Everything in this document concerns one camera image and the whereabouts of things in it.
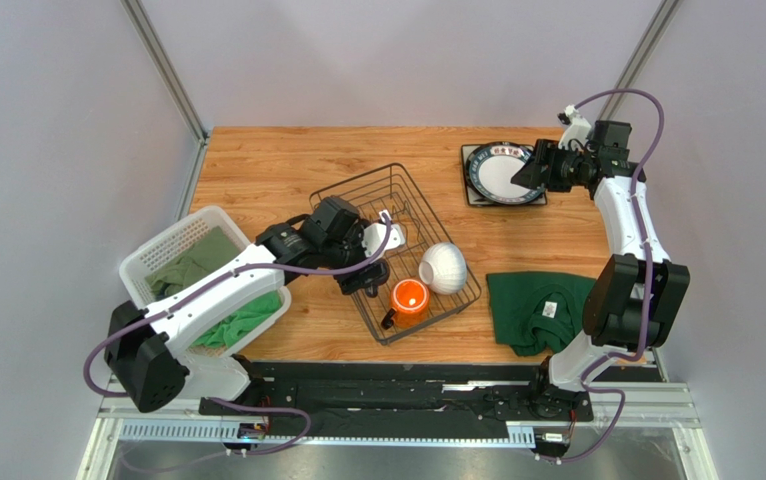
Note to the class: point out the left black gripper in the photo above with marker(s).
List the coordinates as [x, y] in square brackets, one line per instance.
[354, 281]

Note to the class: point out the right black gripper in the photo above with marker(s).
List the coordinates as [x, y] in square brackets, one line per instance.
[544, 165]

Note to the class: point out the white green-rimmed round plate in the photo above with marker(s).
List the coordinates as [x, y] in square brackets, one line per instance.
[503, 172]

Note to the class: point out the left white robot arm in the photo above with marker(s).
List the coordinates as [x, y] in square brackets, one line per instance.
[147, 347]

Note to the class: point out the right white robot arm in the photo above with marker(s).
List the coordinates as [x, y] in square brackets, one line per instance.
[634, 301]

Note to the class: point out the orange mug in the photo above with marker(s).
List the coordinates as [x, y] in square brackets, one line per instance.
[409, 304]

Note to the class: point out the square floral plate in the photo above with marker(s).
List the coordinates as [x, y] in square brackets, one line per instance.
[468, 198]

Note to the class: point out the white ribbed bowl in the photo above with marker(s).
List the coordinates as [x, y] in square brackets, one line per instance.
[443, 268]

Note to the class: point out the dark green folded cloth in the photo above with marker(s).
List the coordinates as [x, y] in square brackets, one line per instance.
[534, 311]

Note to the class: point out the bright green towel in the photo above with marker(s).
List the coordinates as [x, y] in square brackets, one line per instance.
[241, 322]

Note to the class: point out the white plastic basket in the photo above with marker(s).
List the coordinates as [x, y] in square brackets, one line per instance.
[171, 242]

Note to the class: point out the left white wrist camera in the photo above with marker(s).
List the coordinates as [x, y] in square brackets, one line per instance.
[382, 236]

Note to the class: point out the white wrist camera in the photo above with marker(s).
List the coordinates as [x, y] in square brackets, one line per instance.
[382, 236]
[576, 128]

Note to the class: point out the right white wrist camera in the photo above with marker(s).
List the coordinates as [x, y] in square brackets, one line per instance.
[576, 128]

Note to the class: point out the black wire dish rack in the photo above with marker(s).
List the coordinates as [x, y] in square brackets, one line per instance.
[392, 188]

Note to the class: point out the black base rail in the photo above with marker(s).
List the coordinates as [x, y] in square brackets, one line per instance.
[400, 401]

